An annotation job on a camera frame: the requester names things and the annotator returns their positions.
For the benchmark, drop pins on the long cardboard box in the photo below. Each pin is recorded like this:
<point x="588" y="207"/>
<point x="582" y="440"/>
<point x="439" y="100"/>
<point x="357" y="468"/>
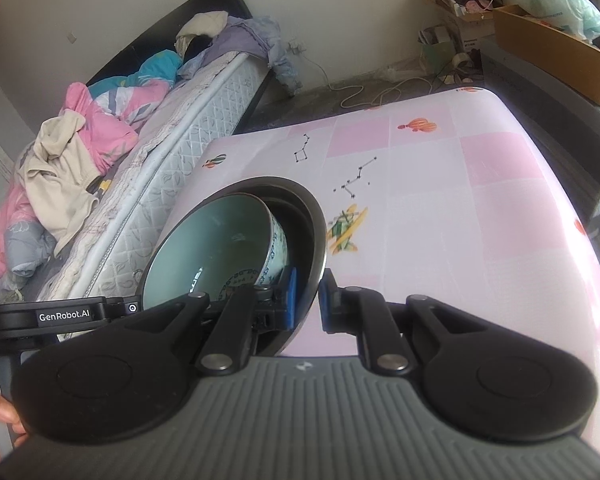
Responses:
<point x="555" y="55"/>

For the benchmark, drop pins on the pale green plastic bag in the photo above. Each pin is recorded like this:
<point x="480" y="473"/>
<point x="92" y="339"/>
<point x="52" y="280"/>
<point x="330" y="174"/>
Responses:
<point x="560" y="5"/>

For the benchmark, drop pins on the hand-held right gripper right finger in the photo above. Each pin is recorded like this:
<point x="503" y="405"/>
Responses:
<point x="327" y="305"/>

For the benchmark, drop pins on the small green box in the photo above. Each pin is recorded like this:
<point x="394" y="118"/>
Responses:
<point x="437" y="52"/>

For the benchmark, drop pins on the small open cardboard box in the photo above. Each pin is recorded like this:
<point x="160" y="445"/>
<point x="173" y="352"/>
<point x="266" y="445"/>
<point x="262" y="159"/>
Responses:
<point x="467" y="30"/>

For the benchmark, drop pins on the black garment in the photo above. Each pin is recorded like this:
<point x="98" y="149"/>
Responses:
<point x="197" y="47"/>

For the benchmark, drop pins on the teal ceramic bowl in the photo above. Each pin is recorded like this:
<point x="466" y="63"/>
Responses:
<point x="205" y="240"/>

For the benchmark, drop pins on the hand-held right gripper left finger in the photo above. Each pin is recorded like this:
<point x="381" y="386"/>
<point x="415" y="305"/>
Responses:
<point x="287" y="300"/>

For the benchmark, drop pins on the beige garment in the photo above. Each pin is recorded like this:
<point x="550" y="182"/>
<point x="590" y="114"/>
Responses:
<point x="60" y="175"/>

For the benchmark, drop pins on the white quilted mattress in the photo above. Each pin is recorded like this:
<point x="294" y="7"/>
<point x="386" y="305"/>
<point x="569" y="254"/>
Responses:
<point x="190" y="145"/>

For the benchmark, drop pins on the black headboard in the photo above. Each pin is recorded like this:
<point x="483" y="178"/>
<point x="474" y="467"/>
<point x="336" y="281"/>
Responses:
<point x="145" y="40"/>

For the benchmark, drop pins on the large steel bowl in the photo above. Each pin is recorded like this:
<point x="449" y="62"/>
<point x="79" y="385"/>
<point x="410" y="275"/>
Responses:
<point x="306" y="317"/>

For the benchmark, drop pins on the dark grey carton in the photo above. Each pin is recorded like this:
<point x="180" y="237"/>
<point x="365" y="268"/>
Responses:
<point x="545" y="125"/>

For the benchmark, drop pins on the lavender grey sheet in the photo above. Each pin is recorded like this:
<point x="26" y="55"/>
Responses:
<point x="250" y="40"/>

